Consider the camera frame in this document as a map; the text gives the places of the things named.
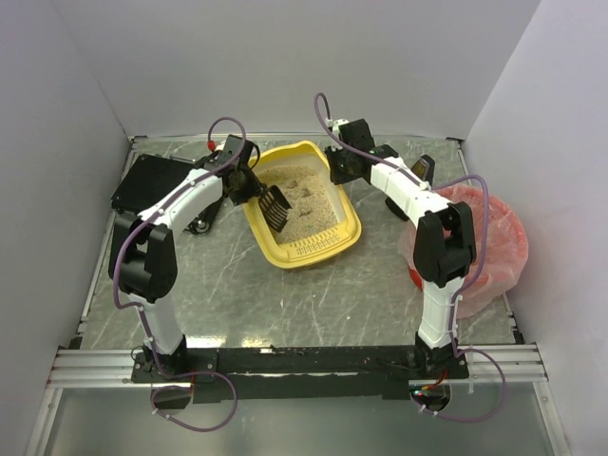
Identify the black flat box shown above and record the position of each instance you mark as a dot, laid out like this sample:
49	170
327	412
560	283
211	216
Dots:
180	194

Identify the black litter scoop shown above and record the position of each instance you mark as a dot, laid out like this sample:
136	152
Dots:
274	207

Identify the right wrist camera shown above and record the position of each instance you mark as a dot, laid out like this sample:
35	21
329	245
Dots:
335	125

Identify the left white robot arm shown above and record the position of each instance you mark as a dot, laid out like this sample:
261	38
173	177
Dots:
144	268

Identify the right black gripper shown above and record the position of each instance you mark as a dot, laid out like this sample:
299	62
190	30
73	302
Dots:
339	166

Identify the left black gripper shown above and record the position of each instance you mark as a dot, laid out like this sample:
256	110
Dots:
249	183

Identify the red basket with bag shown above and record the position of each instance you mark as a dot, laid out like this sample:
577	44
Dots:
506	249

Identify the cat litter pellets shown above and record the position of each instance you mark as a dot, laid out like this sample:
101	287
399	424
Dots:
311	211

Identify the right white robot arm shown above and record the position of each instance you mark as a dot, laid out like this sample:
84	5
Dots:
444	244

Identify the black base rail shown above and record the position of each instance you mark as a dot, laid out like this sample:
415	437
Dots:
218	374

